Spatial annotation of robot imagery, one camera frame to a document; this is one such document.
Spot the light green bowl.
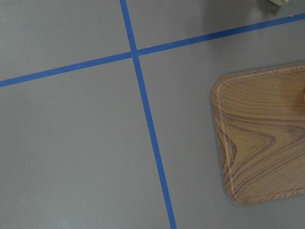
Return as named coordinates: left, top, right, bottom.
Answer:
left=269, top=0, right=289, bottom=6

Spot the wooden grain tray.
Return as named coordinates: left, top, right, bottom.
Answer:
left=212, top=63, right=305, bottom=205

